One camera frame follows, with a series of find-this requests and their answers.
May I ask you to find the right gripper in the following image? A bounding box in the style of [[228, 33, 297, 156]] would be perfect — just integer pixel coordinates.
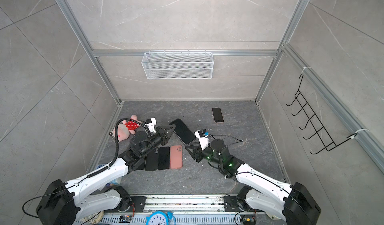
[[186, 141, 224, 167]]

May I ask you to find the pink phone case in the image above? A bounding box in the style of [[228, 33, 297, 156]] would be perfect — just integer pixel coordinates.
[[170, 145, 183, 169]]

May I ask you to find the long black phone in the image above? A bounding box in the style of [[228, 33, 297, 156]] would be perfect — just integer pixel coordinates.
[[158, 147, 171, 170]]

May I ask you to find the black phone case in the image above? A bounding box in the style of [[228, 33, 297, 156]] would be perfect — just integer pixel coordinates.
[[145, 151, 159, 172]]

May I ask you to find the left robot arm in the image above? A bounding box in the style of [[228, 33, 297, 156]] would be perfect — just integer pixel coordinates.
[[36, 125, 175, 225]]

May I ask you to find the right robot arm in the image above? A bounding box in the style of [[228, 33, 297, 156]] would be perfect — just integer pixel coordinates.
[[185, 139, 321, 225]]

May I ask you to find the phone with pink edge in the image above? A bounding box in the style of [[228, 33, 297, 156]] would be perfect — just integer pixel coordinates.
[[212, 107, 224, 123]]

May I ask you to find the pink pig plush toy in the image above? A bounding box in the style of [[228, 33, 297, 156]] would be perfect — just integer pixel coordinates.
[[109, 115, 141, 142]]

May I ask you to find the blue alarm clock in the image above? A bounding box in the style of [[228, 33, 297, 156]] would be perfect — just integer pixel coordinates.
[[146, 211, 174, 225]]

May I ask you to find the crumpled patterned cloth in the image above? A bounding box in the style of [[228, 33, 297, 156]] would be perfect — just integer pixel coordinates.
[[81, 212, 103, 225]]

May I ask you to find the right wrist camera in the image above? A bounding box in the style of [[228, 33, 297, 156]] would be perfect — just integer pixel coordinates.
[[195, 129, 210, 151]]

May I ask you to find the aluminium mounting rail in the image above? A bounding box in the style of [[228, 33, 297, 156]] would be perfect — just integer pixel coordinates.
[[73, 194, 304, 216]]

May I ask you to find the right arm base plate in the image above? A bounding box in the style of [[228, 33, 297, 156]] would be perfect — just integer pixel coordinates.
[[223, 194, 249, 212]]

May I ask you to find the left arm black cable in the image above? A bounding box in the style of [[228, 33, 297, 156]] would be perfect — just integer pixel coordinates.
[[107, 118, 146, 167]]

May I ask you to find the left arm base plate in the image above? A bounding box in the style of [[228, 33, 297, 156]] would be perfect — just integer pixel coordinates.
[[118, 196, 147, 213]]

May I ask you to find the black wire hook rack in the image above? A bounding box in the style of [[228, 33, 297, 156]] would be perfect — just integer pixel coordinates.
[[286, 74, 365, 155]]

